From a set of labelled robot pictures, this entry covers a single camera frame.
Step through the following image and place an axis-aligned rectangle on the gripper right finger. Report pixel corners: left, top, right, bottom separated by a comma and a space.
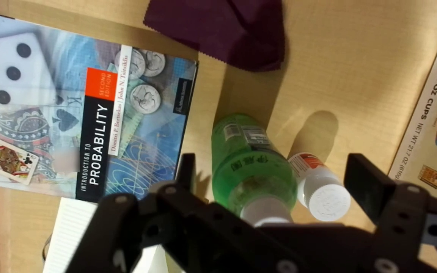
343, 153, 437, 273

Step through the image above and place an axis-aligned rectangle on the white lined notepad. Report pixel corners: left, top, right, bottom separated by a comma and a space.
43, 197, 170, 273

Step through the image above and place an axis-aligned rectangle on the white printed cardboard box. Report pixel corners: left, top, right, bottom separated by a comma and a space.
388, 2, 437, 201

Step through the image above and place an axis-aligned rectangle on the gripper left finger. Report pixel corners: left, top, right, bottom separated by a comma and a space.
65, 153, 280, 273

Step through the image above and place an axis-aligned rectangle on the small white bottle orange label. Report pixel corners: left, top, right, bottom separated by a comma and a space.
288, 152, 352, 222

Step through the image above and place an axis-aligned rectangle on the dark purple cloth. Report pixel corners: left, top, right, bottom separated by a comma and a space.
143, 0, 286, 72

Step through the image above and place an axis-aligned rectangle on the green plastic bottle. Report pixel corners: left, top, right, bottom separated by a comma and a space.
211, 113, 299, 227

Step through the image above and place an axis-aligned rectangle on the textbook with dice cover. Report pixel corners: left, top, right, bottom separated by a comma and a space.
0, 9, 198, 204

